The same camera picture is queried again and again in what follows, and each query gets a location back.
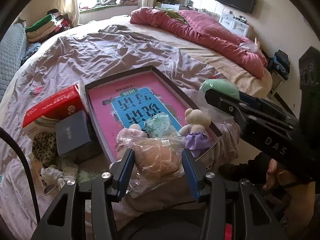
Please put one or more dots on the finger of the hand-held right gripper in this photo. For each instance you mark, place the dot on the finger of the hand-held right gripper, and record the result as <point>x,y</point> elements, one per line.
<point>260,102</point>
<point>222,102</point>

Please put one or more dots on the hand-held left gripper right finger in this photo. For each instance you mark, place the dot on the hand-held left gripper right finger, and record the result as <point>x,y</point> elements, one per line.
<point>191,175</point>

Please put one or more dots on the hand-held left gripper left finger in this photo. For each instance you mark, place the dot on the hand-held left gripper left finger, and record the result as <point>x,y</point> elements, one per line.
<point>126,170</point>

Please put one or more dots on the green plush toy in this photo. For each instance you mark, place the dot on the green plush toy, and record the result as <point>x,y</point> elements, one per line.
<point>220,87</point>

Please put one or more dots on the cream bear plush purple dress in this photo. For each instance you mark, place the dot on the cream bear plush purple dress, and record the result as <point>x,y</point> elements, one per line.
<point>196,125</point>

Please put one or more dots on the beige soft toy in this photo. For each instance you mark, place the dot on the beige soft toy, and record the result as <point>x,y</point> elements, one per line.
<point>160,160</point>

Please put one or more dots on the pale pink plush toy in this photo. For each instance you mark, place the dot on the pale pink plush toy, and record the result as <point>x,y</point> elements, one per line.
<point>127,133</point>

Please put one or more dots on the white plush toy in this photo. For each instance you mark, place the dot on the white plush toy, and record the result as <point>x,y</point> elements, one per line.
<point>60,172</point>

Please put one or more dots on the shallow box with pink book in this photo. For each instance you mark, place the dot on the shallow box with pink book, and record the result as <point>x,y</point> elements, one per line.
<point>105,105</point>

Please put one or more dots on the leopard print cloth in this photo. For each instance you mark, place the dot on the leopard print cloth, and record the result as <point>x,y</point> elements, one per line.
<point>43,147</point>

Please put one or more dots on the person's right hand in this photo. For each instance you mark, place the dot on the person's right hand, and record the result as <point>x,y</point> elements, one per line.
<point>271,177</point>

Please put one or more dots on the cream bed sheet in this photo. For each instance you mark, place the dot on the cream bed sheet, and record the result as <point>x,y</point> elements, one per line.
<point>220,62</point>

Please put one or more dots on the black and blue bag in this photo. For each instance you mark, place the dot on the black and blue bag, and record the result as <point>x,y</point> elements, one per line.
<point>281,62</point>

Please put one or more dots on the clear plastic bag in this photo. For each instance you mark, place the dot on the clear plastic bag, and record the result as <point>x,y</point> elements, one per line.
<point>247,46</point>

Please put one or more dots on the dark blue box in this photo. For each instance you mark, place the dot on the dark blue box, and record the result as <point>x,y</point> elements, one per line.
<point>71,135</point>

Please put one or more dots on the pink quilt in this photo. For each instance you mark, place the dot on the pink quilt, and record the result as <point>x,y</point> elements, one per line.
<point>200,32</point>

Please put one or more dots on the white cabinet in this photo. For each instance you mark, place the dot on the white cabinet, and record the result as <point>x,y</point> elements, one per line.
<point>235,23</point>

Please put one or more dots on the red and white carton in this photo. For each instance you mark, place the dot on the red and white carton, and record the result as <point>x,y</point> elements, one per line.
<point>52,105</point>

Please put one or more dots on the green cloth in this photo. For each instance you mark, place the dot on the green cloth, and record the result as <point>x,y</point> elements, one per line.
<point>175,15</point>

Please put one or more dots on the cluttered bedside table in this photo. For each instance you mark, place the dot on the cluttered bedside table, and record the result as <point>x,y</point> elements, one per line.
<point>168,3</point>

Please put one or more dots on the bedding on windowsill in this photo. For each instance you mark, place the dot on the bedding on windowsill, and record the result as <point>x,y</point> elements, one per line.
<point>120,0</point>

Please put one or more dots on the dark patterned pillow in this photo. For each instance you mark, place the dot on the dark patterned pillow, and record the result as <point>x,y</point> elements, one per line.
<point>30,52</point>

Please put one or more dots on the stack of folded blankets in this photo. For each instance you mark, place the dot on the stack of folded blankets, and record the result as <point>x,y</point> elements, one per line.
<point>45,30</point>

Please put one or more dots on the grey quilted headboard cover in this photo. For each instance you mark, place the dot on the grey quilted headboard cover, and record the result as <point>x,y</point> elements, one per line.
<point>10,52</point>

